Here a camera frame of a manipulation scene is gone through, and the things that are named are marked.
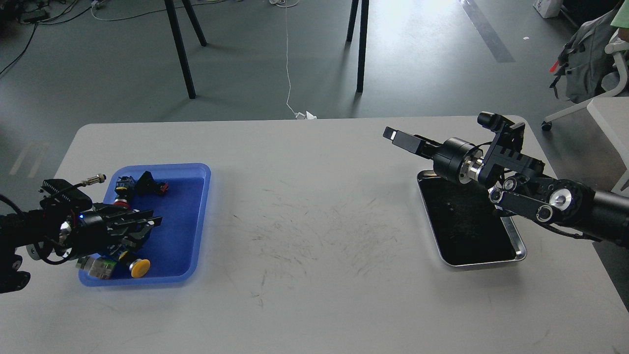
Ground white green connector block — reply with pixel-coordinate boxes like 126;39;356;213
76;256;117;280

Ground red push button switch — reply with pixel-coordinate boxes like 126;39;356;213
113;176;136;209

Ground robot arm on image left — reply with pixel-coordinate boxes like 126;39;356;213
0;171;169;293

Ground black tripod legs left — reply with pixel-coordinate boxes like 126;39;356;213
164;0;208;99

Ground blue plastic tray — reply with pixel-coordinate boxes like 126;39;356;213
78;163;211;287

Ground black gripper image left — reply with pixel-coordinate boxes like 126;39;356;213
61;206;162;261

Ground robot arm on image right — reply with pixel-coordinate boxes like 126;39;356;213
383;112;629;247

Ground white cable on floor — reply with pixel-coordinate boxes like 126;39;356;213
269;0;317;120

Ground grey backpack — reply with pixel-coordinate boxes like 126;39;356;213
549;6;619;104

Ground black tripod legs right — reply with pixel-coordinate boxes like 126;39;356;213
346;0;370;93

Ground black red connector part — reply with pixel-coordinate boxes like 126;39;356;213
135;171;169;196

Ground white office chair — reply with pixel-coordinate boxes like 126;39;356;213
541;33;628;131

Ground black tripod legs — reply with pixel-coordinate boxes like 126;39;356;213
346;0;370;93
164;0;208;99

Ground silver metal tray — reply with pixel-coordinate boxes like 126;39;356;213
416;170;527;269

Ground yellow push button switch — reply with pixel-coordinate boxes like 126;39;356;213
118;251;151;278

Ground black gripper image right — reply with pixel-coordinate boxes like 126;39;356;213
383;127;484;184

